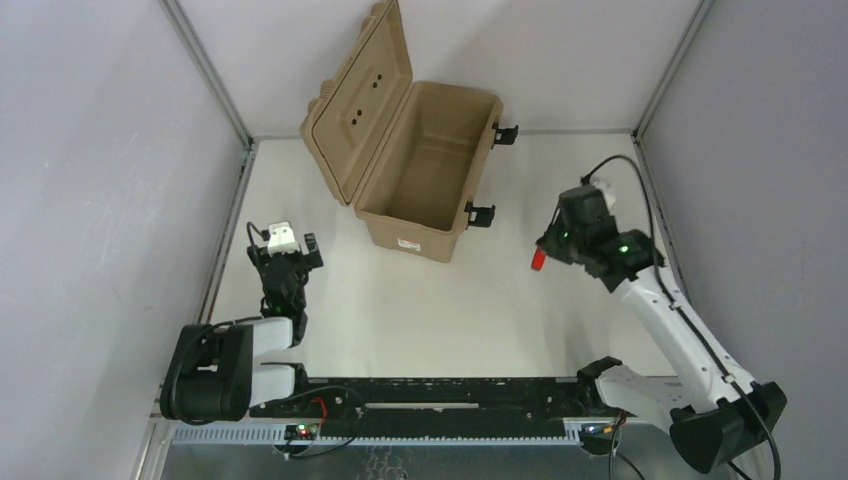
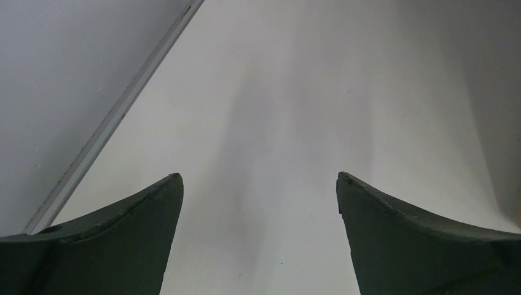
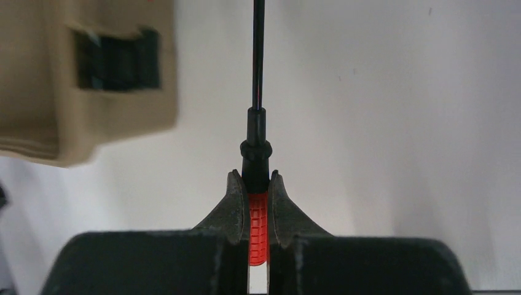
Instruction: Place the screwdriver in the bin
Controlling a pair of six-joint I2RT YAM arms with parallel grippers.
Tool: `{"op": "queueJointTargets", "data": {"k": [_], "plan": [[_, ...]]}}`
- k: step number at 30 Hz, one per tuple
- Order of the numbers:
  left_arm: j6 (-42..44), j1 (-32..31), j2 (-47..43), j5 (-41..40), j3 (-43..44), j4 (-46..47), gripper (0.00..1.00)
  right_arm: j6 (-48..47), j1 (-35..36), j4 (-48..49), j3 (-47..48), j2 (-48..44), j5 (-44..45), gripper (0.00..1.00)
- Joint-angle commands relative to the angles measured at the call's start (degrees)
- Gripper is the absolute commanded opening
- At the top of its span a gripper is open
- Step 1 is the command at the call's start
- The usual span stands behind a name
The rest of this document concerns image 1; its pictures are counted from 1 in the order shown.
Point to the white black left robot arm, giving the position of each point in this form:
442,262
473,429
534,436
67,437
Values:
215,373

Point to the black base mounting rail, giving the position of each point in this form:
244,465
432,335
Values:
395,406

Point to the black toolbox latch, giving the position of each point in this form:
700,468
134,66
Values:
479,216
504,136

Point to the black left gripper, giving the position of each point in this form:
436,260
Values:
285,258

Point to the tan plastic toolbox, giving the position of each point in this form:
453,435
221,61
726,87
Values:
404,155

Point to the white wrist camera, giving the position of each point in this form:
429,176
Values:
606,188
281,239

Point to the red black screwdriver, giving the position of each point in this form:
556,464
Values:
538,259

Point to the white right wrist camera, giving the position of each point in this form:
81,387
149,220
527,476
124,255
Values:
606,188

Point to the aluminium frame rail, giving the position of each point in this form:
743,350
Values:
192,43

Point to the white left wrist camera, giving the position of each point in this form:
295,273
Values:
281,239

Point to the black toolbox front latch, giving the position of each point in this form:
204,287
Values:
479,216

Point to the black toolbox rear latch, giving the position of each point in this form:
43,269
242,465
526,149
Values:
504,136

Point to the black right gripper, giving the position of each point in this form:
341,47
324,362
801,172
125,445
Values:
556,240

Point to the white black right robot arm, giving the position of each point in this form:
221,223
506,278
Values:
716,411

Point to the white slotted cable duct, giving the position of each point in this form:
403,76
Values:
280,434

